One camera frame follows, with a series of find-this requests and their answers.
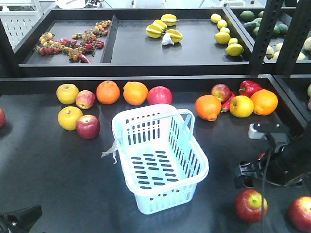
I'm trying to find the red apple front right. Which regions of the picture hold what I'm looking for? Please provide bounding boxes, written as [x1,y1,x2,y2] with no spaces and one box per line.
[288,196,311,233]

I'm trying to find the red apple by pepper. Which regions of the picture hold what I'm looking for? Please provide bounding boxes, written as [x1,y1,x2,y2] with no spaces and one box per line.
[211,83,231,103]

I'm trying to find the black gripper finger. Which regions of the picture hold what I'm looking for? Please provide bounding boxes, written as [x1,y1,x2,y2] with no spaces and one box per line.
[0,205,42,233]
[234,161,261,188]

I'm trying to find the black wooden display stand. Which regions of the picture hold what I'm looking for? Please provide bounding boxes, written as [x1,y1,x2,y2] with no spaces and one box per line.
[0,0,311,233]

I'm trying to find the red apple beside yellow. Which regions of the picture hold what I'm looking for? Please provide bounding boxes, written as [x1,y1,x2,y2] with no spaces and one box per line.
[76,115,101,140]

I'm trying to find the yellow starfruit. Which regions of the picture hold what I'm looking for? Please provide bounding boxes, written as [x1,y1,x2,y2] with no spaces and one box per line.
[160,14,177,26]
[166,29,183,43]
[146,19,168,38]

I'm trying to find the cherry tomato vine pile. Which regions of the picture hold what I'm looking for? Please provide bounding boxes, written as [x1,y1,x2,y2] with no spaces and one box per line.
[33,20,112,64]

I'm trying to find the red chili pepper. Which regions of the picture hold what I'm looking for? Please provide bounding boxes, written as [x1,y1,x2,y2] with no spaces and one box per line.
[221,91,236,113]

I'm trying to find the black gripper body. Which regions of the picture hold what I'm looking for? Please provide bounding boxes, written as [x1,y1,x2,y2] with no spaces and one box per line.
[255,131,311,187]

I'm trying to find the orange fruit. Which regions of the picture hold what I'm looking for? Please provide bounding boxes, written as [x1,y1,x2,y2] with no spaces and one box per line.
[195,95,222,121]
[250,89,278,116]
[123,82,148,106]
[96,80,121,104]

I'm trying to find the yellow lemon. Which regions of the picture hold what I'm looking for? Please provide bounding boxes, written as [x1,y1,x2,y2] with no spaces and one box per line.
[214,32,231,44]
[225,43,244,57]

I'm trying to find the clear plastic tag strip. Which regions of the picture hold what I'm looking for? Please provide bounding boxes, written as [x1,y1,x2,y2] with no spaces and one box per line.
[101,139,120,165]

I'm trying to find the red apple back row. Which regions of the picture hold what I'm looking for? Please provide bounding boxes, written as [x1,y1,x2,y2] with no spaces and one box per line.
[147,86,173,105]

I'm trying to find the small pink apple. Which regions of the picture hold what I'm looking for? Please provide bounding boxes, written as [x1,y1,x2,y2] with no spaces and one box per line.
[75,90,95,110]

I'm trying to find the red apple front left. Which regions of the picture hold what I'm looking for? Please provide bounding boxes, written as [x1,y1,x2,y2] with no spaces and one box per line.
[235,188,268,223]

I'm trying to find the light blue plastic basket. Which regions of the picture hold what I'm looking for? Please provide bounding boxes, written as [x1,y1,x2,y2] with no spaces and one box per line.
[111,104,209,215]

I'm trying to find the red bell pepper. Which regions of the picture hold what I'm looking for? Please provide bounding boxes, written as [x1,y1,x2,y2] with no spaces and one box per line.
[239,80,263,98]

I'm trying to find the white garlic bulb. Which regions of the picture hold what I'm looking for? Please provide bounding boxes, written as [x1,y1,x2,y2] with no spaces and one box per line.
[162,33,174,46]

